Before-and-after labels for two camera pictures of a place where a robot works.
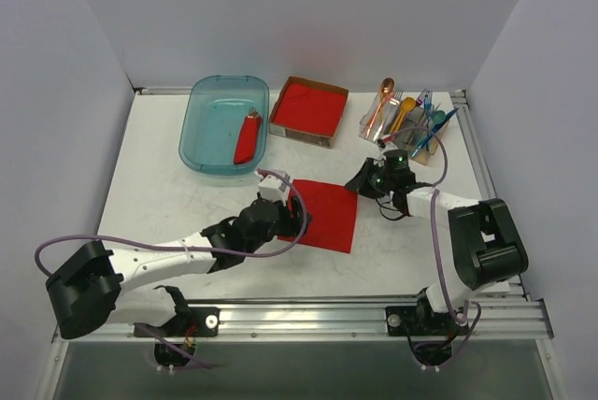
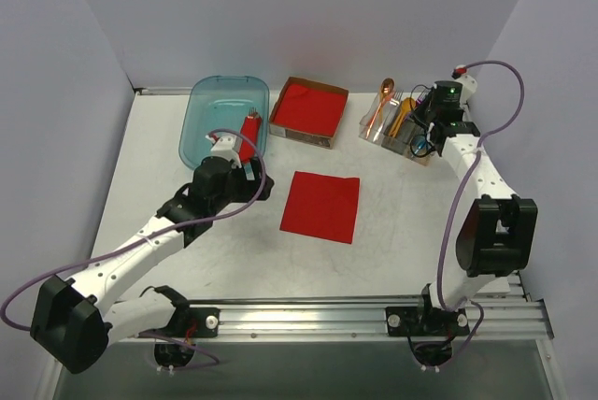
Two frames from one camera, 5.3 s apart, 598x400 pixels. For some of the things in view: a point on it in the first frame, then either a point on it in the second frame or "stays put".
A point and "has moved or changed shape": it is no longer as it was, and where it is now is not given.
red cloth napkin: [333, 207] has moved or changed shape
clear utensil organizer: [412, 130] stays put
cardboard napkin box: [308, 111] stays put
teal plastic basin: [215, 111] stays put
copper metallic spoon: [387, 88] stays put
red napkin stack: [309, 109] stays put
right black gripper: [366, 180] → [421, 139]
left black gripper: [293, 215] → [257, 178]
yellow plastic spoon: [407, 104] stays put
